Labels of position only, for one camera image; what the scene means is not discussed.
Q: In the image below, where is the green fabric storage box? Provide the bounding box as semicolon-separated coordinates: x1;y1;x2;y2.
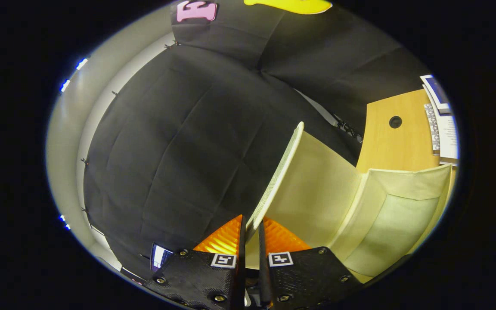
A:
245;122;454;284

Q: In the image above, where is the white text cover book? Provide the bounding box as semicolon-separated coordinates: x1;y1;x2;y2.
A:
435;112;460;166

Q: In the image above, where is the blue lit screen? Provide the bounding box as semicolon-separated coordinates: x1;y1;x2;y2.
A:
151;243;174;272

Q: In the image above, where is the night photo cover book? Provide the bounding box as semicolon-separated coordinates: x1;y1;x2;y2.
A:
420;74;452;115

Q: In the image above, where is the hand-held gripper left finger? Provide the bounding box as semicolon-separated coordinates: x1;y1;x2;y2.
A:
143;214;248;310

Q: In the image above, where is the patterned cover book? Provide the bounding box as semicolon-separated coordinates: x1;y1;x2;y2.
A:
424;103;441;155

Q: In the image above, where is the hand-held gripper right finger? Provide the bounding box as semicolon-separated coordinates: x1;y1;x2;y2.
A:
257;217;365;310

